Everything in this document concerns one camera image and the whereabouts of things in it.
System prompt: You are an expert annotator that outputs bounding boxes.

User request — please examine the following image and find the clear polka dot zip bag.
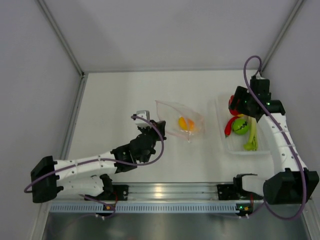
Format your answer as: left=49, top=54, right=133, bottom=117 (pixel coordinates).
left=155, top=100, right=205, bottom=143

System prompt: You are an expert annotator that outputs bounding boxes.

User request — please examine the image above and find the green toy pepper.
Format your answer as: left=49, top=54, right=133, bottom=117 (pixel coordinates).
left=232, top=118, right=250, bottom=135

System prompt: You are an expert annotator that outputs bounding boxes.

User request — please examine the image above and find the red toy chili pepper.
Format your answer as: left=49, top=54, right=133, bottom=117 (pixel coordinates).
left=224, top=116, right=239, bottom=138

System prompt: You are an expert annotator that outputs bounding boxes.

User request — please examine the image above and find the pale green toy celery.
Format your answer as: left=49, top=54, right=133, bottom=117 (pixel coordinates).
left=243, top=117, right=258, bottom=151

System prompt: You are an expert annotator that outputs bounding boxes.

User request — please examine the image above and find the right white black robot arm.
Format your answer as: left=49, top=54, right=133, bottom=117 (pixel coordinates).
left=230, top=76, right=320, bottom=205

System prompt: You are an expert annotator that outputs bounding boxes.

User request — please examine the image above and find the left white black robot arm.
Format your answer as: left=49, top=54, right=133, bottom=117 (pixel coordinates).
left=24, top=119, right=166, bottom=204

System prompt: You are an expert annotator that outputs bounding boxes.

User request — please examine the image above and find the yellow toy pepper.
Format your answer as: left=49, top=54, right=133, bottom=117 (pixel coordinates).
left=178, top=116, right=187, bottom=131

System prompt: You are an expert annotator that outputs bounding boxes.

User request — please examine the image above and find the orange toy pepper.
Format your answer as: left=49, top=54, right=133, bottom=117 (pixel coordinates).
left=186, top=118, right=195, bottom=132

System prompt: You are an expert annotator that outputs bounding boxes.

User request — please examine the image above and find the white plastic basket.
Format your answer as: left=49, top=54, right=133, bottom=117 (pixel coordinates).
left=215, top=93, right=270, bottom=155

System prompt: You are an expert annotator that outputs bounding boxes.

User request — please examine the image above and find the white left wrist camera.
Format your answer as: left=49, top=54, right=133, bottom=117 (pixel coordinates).
left=133, top=110, right=150, bottom=128

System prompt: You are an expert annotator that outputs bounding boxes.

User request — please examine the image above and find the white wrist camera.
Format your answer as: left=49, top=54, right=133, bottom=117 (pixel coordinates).
left=255, top=72, right=264, bottom=80
left=133, top=110, right=150, bottom=128

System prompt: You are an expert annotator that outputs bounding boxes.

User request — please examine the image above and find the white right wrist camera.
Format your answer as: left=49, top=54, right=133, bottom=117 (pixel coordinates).
left=255, top=72, right=264, bottom=80

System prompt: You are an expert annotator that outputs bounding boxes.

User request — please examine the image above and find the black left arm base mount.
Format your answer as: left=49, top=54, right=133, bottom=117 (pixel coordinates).
left=85, top=184, right=129, bottom=201

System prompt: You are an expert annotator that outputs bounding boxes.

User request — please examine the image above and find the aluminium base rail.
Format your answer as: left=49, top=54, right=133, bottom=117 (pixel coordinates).
left=59, top=181, right=266, bottom=202

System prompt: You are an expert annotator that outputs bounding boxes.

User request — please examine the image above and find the aluminium frame post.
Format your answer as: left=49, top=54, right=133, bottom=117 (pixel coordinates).
left=37, top=0, right=86, bottom=78

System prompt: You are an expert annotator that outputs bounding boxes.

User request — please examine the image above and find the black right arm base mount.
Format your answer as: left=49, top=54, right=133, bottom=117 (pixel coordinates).
left=217, top=173, right=261, bottom=201

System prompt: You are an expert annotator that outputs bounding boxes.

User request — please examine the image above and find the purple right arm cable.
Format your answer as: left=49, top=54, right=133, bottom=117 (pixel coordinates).
left=243, top=55, right=308, bottom=221

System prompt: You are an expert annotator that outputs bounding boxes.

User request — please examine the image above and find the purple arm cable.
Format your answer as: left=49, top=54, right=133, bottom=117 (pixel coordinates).
left=23, top=114, right=166, bottom=194
left=243, top=55, right=308, bottom=221

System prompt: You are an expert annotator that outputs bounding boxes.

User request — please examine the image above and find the slotted white cable duct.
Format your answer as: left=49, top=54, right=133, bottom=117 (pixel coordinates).
left=49, top=202, right=245, bottom=214

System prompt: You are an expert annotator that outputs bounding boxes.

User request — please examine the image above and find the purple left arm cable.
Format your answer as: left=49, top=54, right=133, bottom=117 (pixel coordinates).
left=23, top=114, right=166, bottom=194

